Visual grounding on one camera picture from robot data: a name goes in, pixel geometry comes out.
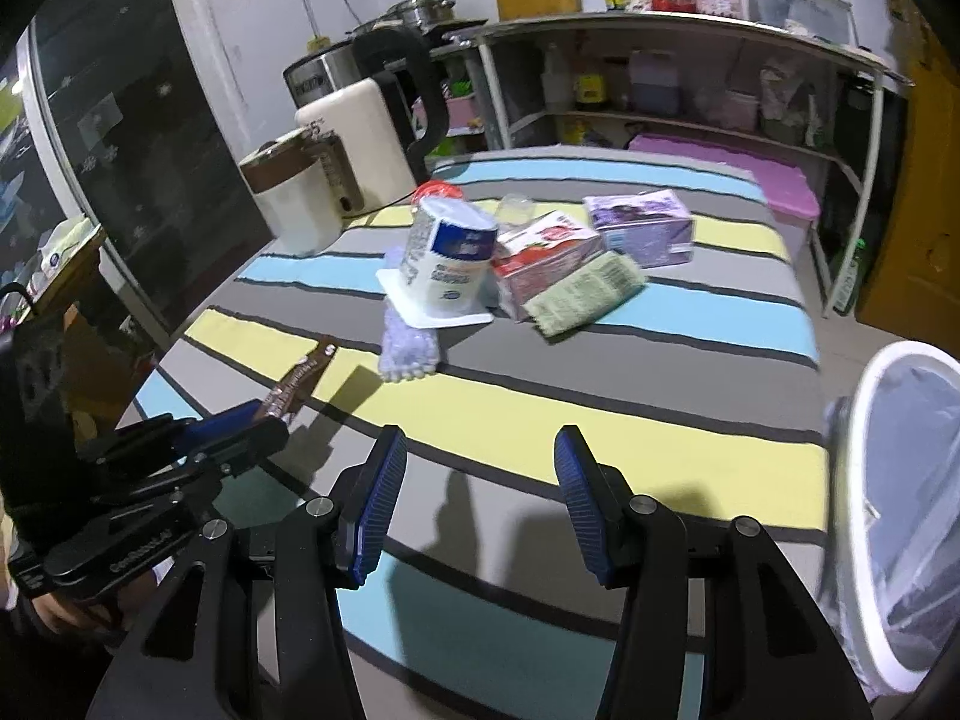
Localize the white trash bin with liner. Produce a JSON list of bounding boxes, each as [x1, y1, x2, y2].
[[817, 340, 960, 706]]

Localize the steel pot with lid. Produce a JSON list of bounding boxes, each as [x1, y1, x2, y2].
[[386, 0, 457, 27]]

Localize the green glass bottle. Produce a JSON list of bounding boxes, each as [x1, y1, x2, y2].
[[831, 238, 867, 316]]

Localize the green snack packet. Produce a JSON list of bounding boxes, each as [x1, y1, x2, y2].
[[523, 251, 647, 337]]

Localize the purple drink carton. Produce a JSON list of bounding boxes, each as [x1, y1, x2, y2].
[[583, 191, 695, 269]]

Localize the steel rice cooker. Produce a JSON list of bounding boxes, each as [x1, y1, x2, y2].
[[283, 41, 376, 110]]

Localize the person's left hand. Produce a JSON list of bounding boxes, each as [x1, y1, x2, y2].
[[11, 585, 125, 642]]

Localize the striped table cloth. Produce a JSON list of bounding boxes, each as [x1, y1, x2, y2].
[[116, 146, 830, 720]]

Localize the crumpled white plastic wrapper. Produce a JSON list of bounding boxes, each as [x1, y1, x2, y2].
[[495, 195, 537, 230]]

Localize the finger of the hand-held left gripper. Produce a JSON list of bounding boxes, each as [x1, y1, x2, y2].
[[148, 420, 292, 500], [81, 399, 263, 467]]

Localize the white yogurt tub blue label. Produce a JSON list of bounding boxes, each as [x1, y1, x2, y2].
[[377, 195, 502, 332]]

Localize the red strawberry milk carton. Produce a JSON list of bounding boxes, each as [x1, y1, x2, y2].
[[491, 211, 603, 320]]

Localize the brown chocolate wrapper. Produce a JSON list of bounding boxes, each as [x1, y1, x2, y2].
[[255, 341, 338, 425]]

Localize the yellow wooden door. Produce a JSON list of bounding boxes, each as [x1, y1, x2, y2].
[[855, 0, 960, 361]]

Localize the dark glass sliding door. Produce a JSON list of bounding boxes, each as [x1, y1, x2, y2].
[[30, 0, 271, 346]]

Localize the cream jar with brown lid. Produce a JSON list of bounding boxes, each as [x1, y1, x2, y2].
[[238, 127, 361, 256]]

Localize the cream kettle with black handle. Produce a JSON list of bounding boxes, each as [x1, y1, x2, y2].
[[295, 28, 447, 212]]

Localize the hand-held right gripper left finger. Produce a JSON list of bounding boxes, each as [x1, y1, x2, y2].
[[90, 426, 410, 720]]

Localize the white plastic bottle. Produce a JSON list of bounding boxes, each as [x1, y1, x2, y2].
[[544, 45, 575, 113]]

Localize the white metal shelf rack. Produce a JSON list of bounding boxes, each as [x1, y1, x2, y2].
[[450, 11, 916, 316]]

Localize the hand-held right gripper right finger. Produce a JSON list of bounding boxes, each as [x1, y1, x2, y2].
[[553, 426, 875, 720]]

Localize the clear plastic storage box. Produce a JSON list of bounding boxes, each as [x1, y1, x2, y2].
[[742, 0, 852, 42]]

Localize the pink storage box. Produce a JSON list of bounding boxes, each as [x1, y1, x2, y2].
[[628, 133, 821, 226]]

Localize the crumpled plastic bag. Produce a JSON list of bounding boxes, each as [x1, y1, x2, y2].
[[761, 67, 818, 143]]

